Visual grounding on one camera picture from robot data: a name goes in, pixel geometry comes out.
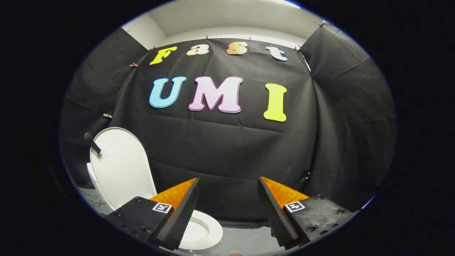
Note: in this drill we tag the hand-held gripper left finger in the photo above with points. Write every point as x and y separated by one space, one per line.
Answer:
181 217

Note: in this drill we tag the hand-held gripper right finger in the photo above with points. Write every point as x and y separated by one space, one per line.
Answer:
277 220

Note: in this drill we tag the white toilet lid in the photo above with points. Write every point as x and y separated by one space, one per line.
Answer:
122 167

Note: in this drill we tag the white toilet seat and bowl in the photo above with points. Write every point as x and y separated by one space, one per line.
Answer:
209 231

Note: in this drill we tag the black backdrop cloth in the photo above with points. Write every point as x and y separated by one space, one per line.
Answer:
227 149

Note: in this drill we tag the silver cloth clip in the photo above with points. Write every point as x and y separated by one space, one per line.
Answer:
107 115

